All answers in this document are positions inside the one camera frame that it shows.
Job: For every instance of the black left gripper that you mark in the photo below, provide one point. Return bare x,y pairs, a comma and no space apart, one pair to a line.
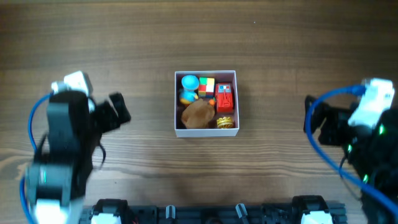
112,114

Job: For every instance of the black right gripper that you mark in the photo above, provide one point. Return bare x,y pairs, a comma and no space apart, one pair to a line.
329,123

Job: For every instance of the yellow duck toy blue hat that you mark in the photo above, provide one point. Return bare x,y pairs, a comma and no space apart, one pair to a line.
190,84

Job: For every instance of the brown plush capybara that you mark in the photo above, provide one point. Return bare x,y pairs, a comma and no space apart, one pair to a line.
198,115

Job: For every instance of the colourful puzzle cube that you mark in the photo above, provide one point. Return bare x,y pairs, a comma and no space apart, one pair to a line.
206,87

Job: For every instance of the small orange fruit toy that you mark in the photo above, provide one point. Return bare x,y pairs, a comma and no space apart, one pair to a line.
212,102

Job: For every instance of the yellow round wheel toy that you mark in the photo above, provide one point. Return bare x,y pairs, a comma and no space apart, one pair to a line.
226,122

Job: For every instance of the red toy truck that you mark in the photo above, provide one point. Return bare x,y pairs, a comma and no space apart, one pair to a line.
224,98

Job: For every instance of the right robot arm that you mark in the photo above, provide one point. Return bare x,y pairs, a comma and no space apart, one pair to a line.
371,151

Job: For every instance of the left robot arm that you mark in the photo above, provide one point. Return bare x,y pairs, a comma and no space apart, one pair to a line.
54,185

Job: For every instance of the white box pink inside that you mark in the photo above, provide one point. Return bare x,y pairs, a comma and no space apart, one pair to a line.
228,76

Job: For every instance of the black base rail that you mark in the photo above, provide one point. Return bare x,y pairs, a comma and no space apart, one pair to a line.
302,209

